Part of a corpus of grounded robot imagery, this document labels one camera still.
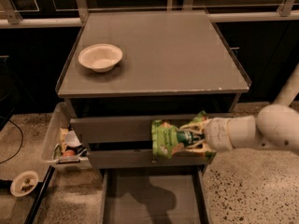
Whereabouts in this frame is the metal railing bar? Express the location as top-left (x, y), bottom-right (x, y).
top-left (0, 10), bottom-right (299, 29)

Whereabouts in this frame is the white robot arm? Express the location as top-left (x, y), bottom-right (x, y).
top-left (179, 105), bottom-right (299, 152)

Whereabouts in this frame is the orange item in bin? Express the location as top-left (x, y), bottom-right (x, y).
top-left (63, 149), bottom-right (76, 157)

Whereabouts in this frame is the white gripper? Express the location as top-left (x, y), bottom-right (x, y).
top-left (179, 118), bottom-right (233, 151)

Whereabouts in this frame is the grey top drawer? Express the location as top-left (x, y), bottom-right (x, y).
top-left (70, 112), bottom-right (235, 144)

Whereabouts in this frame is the black cable on floor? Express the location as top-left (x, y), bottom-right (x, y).
top-left (0, 115), bottom-right (24, 165)

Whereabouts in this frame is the white cup in bin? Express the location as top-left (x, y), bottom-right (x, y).
top-left (64, 131), bottom-right (81, 147)

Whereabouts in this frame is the grey bottom drawer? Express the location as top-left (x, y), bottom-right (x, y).
top-left (100, 166), bottom-right (212, 224)

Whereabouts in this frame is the grey drawer cabinet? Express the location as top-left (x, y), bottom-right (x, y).
top-left (55, 10), bottom-right (252, 173)

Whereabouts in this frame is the grey middle drawer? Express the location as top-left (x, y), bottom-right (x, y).
top-left (87, 149), bottom-right (214, 169)

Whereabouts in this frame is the clear plastic storage bin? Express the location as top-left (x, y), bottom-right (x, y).
top-left (41, 102), bottom-right (92, 172)

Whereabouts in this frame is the white bowl on floor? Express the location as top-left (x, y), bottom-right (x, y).
top-left (10, 171), bottom-right (38, 197)

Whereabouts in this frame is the green rice chip bag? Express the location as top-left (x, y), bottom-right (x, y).
top-left (150, 110), bottom-right (217, 161)

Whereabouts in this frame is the white pipe post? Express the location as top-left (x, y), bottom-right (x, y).
top-left (274, 64), bottom-right (299, 106)

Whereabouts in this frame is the grey drawer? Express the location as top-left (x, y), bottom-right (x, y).
top-left (100, 166), bottom-right (212, 224)
top-left (87, 149), bottom-right (214, 169)
top-left (70, 112), bottom-right (235, 144)

